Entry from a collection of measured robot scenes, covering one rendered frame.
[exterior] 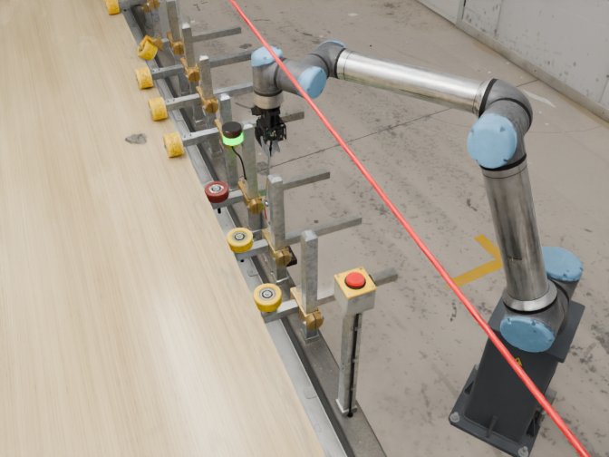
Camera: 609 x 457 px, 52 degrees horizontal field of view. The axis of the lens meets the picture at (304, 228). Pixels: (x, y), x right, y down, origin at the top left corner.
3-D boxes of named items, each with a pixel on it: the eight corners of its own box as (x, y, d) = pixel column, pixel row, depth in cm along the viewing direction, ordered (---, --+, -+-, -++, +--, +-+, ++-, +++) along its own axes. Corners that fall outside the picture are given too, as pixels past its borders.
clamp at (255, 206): (251, 189, 221) (250, 178, 218) (265, 212, 212) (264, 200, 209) (236, 192, 220) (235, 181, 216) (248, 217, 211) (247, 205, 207)
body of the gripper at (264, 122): (265, 146, 194) (262, 113, 186) (256, 131, 200) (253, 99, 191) (287, 140, 196) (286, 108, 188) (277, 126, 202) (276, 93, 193)
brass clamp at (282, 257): (278, 236, 205) (277, 224, 202) (293, 263, 196) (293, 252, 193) (260, 240, 204) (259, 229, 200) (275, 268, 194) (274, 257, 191)
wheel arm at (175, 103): (277, 82, 253) (277, 74, 250) (280, 86, 250) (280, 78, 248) (155, 109, 239) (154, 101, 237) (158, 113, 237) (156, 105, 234)
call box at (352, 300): (361, 288, 144) (362, 266, 139) (374, 310, 140) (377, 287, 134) (333, 297, 142) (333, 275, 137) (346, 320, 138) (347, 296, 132)
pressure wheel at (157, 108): (161, 92, 235) (167, 111, 233) (161, 102, 243) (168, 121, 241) (145, 96, 234) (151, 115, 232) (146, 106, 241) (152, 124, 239)
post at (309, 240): (313, 339, 194) (313, 227, 161) (317, 347, 191) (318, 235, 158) (302, 343, 193) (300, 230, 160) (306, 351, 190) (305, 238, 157)
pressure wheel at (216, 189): (227, 202, 219) (224, 177, 212) (234, 217, 214) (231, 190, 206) (205, 209, 217) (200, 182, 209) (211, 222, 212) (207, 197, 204)
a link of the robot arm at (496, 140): (571, 321, 188) (535, 93, 151) (555, 363, 177) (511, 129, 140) (520, 314, 197) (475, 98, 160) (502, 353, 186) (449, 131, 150)
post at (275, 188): (284, 282, 210) (278, 170, 177) (287, 289, 208) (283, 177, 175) (274, 286, 209) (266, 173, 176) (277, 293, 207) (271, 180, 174)
